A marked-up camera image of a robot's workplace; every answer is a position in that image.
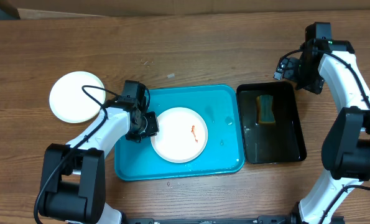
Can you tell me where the black water tray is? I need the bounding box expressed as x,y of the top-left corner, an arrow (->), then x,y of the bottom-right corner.
236,82 -> 307,164

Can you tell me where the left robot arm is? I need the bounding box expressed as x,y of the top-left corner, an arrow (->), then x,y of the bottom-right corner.
33,80 -> 159,223

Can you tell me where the yellow green sponge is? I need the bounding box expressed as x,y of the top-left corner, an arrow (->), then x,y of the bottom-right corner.
256,95 -> 275,124

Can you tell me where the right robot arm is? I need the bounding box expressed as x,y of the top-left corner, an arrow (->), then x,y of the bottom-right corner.
274,22 -> 370,224

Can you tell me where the white plate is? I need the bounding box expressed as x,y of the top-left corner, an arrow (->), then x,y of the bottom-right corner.
150,107 -> 208,164
49,71 -> 106,123

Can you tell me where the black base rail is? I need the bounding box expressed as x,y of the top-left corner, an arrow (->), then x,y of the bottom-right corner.
122,215 -> 303,224

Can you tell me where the blue plastic tray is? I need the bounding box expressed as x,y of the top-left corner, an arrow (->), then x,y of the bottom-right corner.
114,85 -> 244,181

